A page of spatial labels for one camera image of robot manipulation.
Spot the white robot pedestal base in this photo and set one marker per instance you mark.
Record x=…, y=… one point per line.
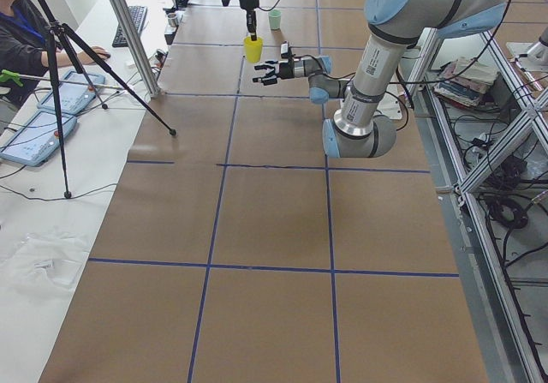
x=394, y=103

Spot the green cup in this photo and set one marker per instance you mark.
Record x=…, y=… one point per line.
x=274, y=18

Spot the aluminium frame post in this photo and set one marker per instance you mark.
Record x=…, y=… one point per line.
x=137, y=50

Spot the upper blue teach pendant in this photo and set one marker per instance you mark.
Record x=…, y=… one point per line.
x=74, y=97

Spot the clear plastic bag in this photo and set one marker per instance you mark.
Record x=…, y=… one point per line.
x=46, y=264

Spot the person's hand on mouse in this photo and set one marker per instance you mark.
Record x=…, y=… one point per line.
x=101, y=53

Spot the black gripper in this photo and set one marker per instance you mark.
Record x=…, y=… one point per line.
x=285, y=70
x=247, y=1

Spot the stack of magazines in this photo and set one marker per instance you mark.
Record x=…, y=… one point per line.
x=463, y=84

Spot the lower blue teach pendant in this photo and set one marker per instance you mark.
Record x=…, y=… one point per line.
x=34, y=142

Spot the yellow cup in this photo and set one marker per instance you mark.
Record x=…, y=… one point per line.
x=253, y=47

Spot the seated person in black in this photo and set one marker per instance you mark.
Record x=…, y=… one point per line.
x=23, y=47

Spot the blue teach pendant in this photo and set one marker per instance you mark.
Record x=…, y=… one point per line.
x=74, y=97
x=34, y=142

